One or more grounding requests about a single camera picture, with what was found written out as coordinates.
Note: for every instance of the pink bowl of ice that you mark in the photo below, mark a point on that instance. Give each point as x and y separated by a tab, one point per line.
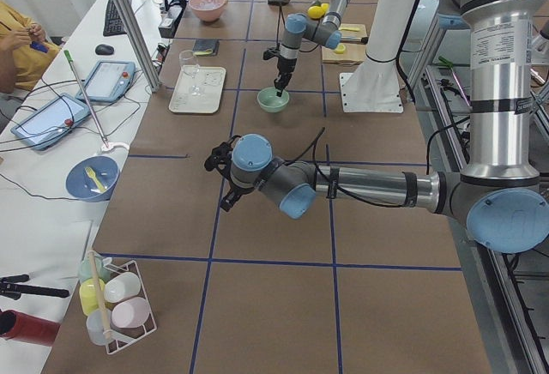
208	10

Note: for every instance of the cream bear serving tray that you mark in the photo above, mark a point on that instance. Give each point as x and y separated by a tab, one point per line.
198	90

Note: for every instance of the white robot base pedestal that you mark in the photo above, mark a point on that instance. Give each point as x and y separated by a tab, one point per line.
374	85

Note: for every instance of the red cylinder bottle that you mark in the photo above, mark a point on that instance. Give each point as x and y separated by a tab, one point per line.
22	327

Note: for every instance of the white wire cup rack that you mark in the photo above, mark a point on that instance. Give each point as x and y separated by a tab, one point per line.
115	302

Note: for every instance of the aluminium frame post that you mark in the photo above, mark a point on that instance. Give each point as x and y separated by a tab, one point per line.
138	43

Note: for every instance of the black keyboard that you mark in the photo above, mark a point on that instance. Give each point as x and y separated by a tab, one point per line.
113	24

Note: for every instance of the light green ceramic bowl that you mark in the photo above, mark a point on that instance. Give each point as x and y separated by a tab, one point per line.
271	100

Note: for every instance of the wooden cutting board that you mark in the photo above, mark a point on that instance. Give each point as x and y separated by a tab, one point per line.
352	47

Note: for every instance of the clear glass beaker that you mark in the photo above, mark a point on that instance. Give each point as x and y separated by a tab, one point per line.
188	62

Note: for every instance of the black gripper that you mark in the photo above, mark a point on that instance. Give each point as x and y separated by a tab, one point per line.
285	66
235	188

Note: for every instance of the blue teach pendant tablet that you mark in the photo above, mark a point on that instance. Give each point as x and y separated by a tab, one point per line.
51	122

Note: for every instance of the grey folded cloth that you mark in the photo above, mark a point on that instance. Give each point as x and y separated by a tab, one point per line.
206	47

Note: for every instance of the person in yellow shirt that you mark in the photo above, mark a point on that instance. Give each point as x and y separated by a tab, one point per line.
26	54

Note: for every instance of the yellow lemon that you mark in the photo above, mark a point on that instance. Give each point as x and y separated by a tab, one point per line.
317	10

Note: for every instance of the lemon half slice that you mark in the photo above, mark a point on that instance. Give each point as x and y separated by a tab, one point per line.
340	49

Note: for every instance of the black computer mouse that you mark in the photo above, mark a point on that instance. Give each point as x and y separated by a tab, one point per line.
104	50

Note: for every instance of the blue bowl with fork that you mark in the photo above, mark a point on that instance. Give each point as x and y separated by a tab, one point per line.
93	179

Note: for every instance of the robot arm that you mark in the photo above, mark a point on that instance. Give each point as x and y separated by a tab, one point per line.
299	26
495	196

